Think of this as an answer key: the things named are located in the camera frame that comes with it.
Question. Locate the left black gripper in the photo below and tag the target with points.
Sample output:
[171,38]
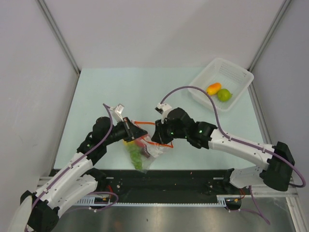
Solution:
[132,131]

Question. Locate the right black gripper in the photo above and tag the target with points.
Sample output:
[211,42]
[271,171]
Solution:
[159,135]

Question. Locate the clear zip top bag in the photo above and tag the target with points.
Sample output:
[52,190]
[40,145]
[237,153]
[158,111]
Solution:
[155,149]

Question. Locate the green fake grapes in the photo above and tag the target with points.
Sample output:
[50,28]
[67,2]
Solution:
[135,156]

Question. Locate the brown fake fig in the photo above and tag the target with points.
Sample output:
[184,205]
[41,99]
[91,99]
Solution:
[145,152]

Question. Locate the orange fake mango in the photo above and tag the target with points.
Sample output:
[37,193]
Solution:
[213,89]

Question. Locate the green fake pear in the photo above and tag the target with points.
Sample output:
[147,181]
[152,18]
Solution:
[224,95]

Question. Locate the red fake apple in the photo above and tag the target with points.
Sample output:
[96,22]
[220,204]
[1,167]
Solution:
[140,143]

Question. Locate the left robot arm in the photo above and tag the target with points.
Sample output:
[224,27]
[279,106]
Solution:
[41,210]

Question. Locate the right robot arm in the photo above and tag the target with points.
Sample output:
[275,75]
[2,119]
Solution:
[272,163]

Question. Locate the white plastic basket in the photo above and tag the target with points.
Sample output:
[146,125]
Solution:
[227,75]

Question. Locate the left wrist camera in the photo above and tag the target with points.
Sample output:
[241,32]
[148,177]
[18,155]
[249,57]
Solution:
[116,112]

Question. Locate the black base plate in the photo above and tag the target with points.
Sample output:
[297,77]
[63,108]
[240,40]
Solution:
[169,186]

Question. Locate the white cable duct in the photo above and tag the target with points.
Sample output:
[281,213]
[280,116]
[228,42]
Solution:
[220,201]

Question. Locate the right aluminium frame post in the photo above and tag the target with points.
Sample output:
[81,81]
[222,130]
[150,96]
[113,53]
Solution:
[270,33]

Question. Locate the aluminium frame post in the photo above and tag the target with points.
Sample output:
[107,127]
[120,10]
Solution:
[270,33]
[58,34]

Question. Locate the aluminium rail right side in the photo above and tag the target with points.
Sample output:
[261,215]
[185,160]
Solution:
[259,115]

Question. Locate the left aluminium frame post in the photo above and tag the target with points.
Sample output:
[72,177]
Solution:
[58,34]

